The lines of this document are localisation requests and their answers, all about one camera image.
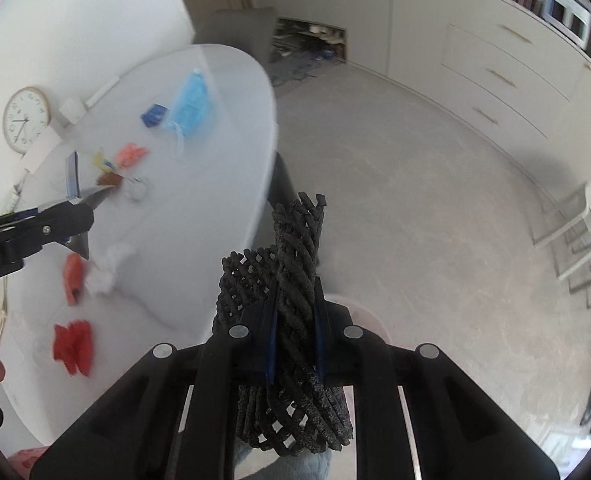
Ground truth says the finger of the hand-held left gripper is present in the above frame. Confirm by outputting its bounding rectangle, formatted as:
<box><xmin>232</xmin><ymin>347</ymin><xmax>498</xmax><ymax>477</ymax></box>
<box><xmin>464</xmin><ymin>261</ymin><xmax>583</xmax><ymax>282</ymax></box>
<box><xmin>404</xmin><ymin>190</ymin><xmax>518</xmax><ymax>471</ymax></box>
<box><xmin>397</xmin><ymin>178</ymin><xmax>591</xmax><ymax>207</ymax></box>
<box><xmin>76</xmin><ymin>185</ymin><xmax>116</xmax><ymax>209</ymax></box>
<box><xmin>67</xmin><ymin>230</ymin><xmax>91</xmax><ymax>262</ymax></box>

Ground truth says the white crumpled tissue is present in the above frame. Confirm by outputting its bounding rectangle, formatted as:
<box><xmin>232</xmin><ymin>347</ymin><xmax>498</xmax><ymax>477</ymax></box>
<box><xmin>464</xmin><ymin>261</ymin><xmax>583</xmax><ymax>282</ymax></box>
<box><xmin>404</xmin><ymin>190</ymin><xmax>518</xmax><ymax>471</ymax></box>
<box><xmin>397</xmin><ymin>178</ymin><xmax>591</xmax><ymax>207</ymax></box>
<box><xmin>84</xmin><ymin>242</ymin><xmax>136</xmax><ymax>297</ymax></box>

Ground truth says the blue white paper strip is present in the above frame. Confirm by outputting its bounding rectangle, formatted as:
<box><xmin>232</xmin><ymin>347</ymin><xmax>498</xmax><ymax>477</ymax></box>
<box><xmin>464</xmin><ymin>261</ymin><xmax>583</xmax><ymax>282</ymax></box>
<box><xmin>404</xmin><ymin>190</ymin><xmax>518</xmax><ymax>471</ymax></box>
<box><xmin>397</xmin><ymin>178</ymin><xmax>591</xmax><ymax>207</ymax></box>
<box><xmin>64</xmin><ymin>152</ymin><xmax>80</xmax><ymax>198</ymax></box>

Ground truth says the open wall niche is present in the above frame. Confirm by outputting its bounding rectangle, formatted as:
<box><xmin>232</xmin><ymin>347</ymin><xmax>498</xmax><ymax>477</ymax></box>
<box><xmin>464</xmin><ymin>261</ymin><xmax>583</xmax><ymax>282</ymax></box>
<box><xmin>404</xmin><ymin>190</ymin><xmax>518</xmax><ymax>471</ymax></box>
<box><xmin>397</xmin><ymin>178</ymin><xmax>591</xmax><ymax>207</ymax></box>
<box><xmin>270</xmin><ymin>16</ymin><xmax>349</xmax><ymax>63</ymax></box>

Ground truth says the blue face mask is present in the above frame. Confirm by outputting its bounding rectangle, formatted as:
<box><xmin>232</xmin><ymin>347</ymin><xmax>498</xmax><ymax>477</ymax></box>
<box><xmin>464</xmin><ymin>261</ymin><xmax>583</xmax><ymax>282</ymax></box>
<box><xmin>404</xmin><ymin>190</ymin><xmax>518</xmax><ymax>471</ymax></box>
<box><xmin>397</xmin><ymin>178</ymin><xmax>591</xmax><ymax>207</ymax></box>
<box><xmin>163</xmin><ymin>70</ymin><xmax>214</xmax><ymax>161</ymax></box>

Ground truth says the orange wrapper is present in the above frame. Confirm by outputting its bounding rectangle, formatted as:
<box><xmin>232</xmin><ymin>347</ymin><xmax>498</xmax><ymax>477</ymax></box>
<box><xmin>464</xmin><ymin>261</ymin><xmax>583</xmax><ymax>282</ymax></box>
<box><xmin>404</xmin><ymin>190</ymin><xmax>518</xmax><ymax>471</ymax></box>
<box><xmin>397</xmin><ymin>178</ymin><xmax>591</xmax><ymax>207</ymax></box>
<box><xmin>63</xmin><ymin>252</ymin><xmax>85</xmax><ymax>307</ymax></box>

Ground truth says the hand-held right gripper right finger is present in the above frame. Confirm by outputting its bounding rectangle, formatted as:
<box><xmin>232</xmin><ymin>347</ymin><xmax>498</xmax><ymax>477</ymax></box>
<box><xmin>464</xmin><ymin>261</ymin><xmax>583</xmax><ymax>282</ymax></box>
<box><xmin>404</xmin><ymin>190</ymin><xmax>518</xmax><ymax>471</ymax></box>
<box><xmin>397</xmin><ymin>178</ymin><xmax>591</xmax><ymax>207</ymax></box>
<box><xmin>313</xmin><ymin>277</ymin><xmax>561</xmax><ymax>480</ymax></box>

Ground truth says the white box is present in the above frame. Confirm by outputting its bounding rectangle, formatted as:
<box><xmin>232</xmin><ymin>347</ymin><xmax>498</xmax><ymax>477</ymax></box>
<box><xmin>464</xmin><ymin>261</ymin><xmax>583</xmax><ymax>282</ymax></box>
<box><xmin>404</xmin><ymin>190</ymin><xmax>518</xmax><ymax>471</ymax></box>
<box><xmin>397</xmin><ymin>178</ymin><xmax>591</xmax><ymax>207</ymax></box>
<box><xmin>20</xmin><ymin>127</ymin><xmax>64</xmax><ymax>173</ymax></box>

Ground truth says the round wall clock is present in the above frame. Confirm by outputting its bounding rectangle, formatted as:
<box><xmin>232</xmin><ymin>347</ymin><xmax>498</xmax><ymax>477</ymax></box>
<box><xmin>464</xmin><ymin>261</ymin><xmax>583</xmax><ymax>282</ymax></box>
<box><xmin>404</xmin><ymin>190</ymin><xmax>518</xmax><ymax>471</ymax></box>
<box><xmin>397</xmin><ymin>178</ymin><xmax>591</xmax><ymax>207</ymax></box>
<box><xmin>3</xmin><ymin>86</ymin><xmax>51</xmax><ymax>155</ymax></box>

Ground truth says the blue crumpled wrapper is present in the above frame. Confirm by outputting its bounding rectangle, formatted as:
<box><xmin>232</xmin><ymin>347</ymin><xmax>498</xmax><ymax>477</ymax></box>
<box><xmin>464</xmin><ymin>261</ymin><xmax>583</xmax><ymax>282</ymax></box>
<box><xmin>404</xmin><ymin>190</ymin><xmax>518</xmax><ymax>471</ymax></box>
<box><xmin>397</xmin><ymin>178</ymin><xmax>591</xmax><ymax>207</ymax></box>
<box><xmin>142</xmin><ymin>104</ymin><xmax>169</xmax><ymax>128</ymax></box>

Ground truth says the red crumpled wrapper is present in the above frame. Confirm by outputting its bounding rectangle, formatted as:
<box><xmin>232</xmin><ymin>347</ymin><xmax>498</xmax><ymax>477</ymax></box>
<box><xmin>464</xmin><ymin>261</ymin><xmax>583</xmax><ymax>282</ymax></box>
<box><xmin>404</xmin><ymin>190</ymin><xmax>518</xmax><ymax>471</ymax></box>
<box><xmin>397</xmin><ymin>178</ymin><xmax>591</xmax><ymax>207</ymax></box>
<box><xmin>52</xmin><ymin>320</ymin><xmax>95</xmax><ymax>377</ymax></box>

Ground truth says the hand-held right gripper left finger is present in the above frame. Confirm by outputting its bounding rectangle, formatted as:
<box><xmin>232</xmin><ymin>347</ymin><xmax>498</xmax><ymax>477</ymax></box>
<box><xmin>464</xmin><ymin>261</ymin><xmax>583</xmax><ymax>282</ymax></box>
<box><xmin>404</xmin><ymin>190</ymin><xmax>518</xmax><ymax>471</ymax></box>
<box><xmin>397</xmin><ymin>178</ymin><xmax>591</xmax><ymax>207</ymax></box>
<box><xmin>30</xmin><ymin>277</ymin><xmax>279</xmax><ymax>480</ymax></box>

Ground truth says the pink crumpled paper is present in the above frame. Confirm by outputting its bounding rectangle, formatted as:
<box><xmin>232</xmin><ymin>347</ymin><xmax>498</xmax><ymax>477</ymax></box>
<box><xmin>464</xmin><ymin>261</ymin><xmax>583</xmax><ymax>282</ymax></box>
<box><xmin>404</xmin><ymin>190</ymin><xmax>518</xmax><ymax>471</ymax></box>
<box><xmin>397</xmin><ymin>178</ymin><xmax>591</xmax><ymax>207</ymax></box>
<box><xmin>114</xmin><ymin>142</ymin><xmax>149</xmax><ymax>170</ymax></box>

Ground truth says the white rectangular bar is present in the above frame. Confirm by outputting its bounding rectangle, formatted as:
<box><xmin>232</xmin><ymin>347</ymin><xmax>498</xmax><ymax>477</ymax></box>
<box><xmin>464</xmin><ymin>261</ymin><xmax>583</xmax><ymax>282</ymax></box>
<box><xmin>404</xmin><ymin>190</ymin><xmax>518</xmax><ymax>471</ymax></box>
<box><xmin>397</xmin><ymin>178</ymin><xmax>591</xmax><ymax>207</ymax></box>
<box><xmin>84</xmin><ymin>76</ymin><xmax>121</xmax><ymax>108</ymax></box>

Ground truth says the light blue quilted cloth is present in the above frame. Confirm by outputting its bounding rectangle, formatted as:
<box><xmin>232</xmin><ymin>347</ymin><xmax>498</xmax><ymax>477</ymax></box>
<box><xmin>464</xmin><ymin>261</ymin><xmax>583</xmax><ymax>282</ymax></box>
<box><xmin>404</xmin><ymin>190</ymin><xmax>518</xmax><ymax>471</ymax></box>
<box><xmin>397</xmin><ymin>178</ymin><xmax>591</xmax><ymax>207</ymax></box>
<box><xmin>236</xmin><ymin>449</ymin><xmax>331</xmax><ymax>480</ymax></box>

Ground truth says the clear plastic wrap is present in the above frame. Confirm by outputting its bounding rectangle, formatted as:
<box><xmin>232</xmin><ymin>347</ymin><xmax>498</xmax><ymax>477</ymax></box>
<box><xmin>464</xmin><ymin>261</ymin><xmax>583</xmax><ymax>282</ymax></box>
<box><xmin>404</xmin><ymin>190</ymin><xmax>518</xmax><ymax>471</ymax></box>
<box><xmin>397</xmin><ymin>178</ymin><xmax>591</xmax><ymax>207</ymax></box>
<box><xmin>126</xmin><ymin>176</ymin><xmax>151</xmax><ymax>203</ymax></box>

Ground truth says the white drawer cabinet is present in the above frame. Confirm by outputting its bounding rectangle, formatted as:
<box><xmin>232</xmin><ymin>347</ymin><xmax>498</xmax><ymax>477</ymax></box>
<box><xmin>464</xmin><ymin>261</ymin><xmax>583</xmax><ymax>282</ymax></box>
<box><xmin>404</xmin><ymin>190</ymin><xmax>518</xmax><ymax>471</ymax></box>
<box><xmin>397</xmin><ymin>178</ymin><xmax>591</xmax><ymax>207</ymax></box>
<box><xmin>440</xmin><ymin>0</ymin><xmax>591</xmax><ymax>141</ymax></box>

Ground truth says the black mesh net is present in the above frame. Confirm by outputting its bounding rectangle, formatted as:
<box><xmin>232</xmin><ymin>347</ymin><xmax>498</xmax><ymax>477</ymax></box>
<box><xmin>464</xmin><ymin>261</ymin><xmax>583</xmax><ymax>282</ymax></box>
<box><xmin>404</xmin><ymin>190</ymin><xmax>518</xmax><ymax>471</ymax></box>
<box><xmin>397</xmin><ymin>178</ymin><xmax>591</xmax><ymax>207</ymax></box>
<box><xmin>210</xmin><ymin>191</ymin><xmax>353</xmax><ymax>458</ymax></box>

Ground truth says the white picture frame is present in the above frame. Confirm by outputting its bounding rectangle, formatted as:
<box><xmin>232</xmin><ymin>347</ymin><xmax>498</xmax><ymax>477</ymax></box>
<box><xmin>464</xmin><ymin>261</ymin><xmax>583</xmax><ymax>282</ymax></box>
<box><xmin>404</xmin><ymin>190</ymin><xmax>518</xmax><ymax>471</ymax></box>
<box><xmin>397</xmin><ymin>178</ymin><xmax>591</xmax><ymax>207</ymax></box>
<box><xmin>543</xmin><ymin>0</ymin><xmax>591</xmax><ymax>43</ymax></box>

